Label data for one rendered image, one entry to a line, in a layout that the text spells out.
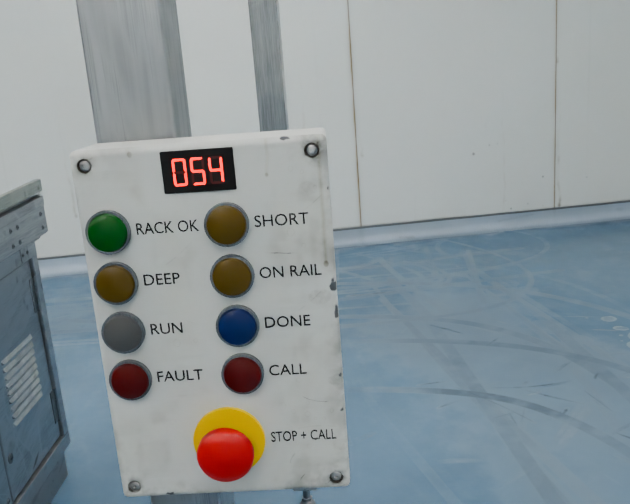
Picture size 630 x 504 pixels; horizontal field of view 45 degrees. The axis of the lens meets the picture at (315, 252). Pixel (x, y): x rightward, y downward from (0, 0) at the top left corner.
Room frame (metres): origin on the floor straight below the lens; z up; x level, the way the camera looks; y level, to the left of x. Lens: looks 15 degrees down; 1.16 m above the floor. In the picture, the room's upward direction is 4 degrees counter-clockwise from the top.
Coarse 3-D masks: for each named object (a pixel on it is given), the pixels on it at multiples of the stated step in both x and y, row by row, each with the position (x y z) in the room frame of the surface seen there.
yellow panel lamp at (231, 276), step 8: (216, 264) 0.49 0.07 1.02; (224, 264) 0.49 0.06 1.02; (232, 264) 0.48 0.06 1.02; (240, 264) 0.49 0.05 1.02; (216, 272) 0.49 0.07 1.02; (224, 272) 0.48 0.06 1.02; (232, 272) 0.48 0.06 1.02; (240, 272) 0.48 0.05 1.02; (248, 272) 0.48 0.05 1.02; (216, 280) 0.49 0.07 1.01; (224, 280) 0.48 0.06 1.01; (232, 280) 0.48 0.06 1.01; (240, 280) 0.48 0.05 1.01; (248, 280) 0.48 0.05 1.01; (224, 288) 0.48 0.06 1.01; (232, 288) 0.48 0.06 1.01; (240, 288) 0.48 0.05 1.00
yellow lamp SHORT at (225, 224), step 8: (216, 208) 0.49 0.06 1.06; (224, 208) 0.49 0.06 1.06; (232, 208) 0.49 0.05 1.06; (208, 216) 0.49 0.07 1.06; (216, 216) 0.48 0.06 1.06; (224, 216) 0.48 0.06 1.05; (232, 216) 0.48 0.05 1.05; (240, 216) 0.49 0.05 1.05; (208, 224) 0.49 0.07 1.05; (216, 224) 0.48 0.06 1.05; (224, 224) 0.48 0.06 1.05; (232, 224) 0.48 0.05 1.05; (240, 224) 0.48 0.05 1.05; (208, 232) 0.49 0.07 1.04; (216, 232) 0.48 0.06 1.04; (224, 232) 0.48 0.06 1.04; (232, 232) 0.48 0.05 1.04; (240, 232) 0.48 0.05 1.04; (216, 240) 0.49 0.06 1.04; (224, 240) 0.48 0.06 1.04; (232, 240) 0.48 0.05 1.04
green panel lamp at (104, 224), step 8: (96, 216) 0.49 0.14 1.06; (104, 216) 0.49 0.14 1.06; (112, 216) 0.49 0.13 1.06; (96, 224) 0.49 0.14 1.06; (104, 224) 0.49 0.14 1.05; (112, 224) 0.49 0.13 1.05; (120, 224) 0.49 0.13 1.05; (88, 232) 0.49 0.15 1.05; (96, 232) 0.49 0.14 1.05; (104, 232) 0.49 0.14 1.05; (112, 232) 0.49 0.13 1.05; (120, 232) 0.49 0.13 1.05; (96, 240) 0.49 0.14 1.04; (104, 240) 0.49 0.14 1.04; (112, 240) 0.49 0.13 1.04; (120, 240) 0.49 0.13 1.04; (104, 248) 0.49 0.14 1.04; (112, 248) 0.49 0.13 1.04; (120, 248) 0.49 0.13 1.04
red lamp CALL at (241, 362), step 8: (232, 360) 0.49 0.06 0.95; (240, 360) 0.49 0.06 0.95; (248, 360) 0.49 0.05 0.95; (224, 368) 0.49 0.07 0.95; (232, 368) 0.48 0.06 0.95; (240, 368) 0.48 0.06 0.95; (248, 368) 0.48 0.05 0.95; (256, 368) 0.48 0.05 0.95; (224, 376) 0.49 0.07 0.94; (232, 376) 0.48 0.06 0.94; (240, 376) 0.48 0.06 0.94; (248, 376) 0.48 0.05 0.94; (256, 376) 0.48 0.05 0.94; (232, 384) 0.48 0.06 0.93; (240, 384) 0.48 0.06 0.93; (248, 384) 0.48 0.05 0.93; (256, 384) 0.48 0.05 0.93
